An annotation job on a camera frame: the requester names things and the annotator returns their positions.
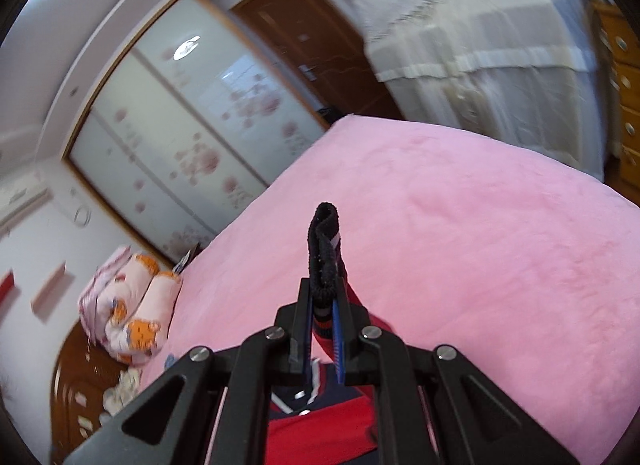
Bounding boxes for white air conditioner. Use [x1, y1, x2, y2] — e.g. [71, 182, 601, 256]
[0, 170, 53, 231]

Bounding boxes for crumpled white cloth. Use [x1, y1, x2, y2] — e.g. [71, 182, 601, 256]
[100, 367, 146, 418]

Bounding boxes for furniture under white lace cover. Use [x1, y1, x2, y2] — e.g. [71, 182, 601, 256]
[352, 0, 608, 181]

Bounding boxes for brown wooden headboard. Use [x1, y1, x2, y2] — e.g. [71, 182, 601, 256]
[50, 320, 151, 465]

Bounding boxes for yellow wooden drawer cabinet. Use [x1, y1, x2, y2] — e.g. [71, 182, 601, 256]
[592, 0, 640, 206]

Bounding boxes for wall shelf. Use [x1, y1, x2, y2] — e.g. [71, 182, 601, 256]
[30, 260, 68, 323]

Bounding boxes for brown wooden door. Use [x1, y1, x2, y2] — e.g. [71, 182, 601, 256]
[230, 0, 406, 126]

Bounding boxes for pink fleece blanket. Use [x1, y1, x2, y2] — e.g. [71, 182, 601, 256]
[140, 115, 640, 465]

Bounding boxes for red and navy jacket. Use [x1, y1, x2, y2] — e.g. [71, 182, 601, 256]
[265, 202, 401, 465]

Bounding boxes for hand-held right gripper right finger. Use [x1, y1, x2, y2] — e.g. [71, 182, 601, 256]
[330, 286, 581, 465]

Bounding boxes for floral sliding door wardrobe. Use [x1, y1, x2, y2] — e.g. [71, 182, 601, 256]
[62, 0, 331, 266]

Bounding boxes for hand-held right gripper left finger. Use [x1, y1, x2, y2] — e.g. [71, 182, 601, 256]
[62, 277, 316, 465]

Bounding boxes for folded cartoon print quilt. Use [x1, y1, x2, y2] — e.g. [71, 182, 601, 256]
[77, 245, 183, 366]

